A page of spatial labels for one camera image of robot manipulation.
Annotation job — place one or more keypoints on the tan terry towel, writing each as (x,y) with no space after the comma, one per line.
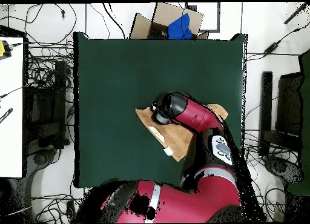
(174,136)

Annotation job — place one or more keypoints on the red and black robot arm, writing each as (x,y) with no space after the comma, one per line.
(198,199)

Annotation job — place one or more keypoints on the dark green table cloth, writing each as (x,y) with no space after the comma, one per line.
(109,88)

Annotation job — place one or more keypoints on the blue cloth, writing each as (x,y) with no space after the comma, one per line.
(180,27)

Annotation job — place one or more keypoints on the brown cardboard box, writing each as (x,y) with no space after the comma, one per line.
(164,15)

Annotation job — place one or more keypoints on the black computer tower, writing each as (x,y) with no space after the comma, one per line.
(46,105)

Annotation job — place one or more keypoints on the black round base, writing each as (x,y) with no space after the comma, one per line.
(281,167)

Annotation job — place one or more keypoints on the black power adapter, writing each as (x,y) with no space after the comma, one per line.
(271,47)

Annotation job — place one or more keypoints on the white desk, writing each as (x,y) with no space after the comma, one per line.
(11,112)

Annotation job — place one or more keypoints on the yellow and black tool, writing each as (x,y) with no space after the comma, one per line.
(2,48)

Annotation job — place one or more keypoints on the black slanted bar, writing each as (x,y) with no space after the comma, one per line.
(296,13)

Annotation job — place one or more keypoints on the black upright post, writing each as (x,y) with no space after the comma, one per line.
(266,107)

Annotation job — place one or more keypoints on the black square frame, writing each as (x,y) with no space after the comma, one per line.
(218,18)

